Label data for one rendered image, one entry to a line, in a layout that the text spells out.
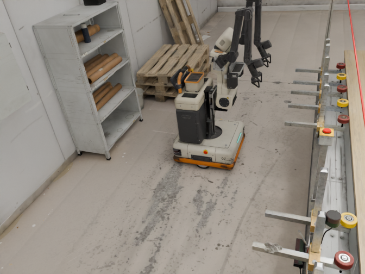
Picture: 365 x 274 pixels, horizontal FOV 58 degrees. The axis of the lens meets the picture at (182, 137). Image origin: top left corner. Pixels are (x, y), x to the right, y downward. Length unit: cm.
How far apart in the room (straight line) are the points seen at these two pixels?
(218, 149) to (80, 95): 152
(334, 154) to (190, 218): 133
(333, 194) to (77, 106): 260
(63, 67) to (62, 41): 28
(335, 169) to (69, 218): 238
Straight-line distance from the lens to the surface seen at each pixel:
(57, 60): 353
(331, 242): 217
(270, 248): 177
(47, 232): 336
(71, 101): 369
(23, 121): 349
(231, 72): 305
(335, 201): 240
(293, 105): 294
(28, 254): 328
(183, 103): 317
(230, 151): 331
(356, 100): 297
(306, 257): 177
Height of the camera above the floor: 228
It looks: 34 degrees down
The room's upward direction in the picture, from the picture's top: 7 degrees counter-clockwise
